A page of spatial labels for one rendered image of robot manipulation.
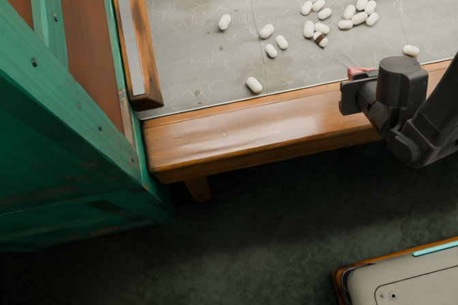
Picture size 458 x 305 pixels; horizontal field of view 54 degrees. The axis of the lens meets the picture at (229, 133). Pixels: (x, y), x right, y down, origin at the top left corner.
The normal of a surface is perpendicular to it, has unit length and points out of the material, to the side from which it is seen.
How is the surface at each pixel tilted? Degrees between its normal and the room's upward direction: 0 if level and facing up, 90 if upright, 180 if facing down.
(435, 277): 0
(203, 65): 0
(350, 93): 50
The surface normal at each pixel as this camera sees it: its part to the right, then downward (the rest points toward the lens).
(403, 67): -0.09, -0.82
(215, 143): 0.00, -0.25
